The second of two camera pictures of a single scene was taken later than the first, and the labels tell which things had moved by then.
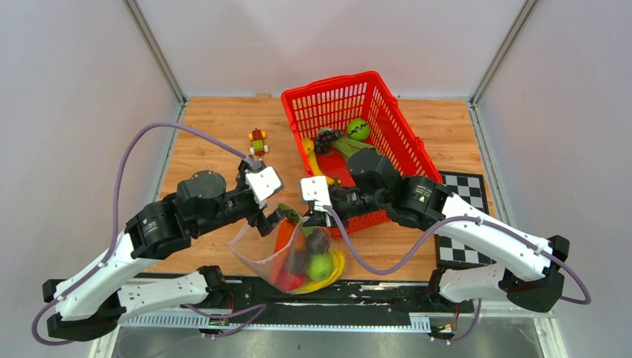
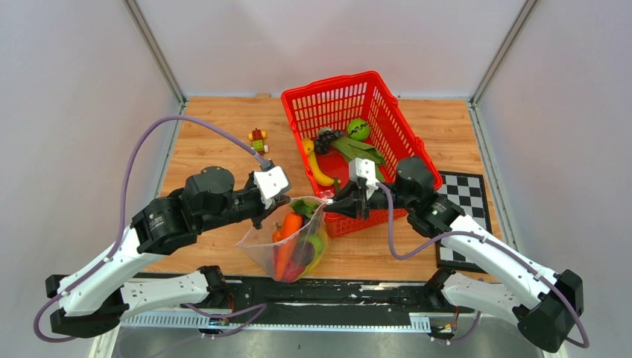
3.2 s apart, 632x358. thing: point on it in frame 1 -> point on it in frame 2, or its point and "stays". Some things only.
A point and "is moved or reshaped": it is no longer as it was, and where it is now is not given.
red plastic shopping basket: [332, 121] stays
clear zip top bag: [299, 258] is moved or reshaped
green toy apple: [320, 266] -> [317, 243]
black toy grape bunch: [326, 136] stays
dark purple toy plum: [299, 262] -> [303, 253]
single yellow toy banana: [308, 147] stays
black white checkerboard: [450, 253] stays
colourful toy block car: [257, 136] stays
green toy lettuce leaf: [344, 146] stays
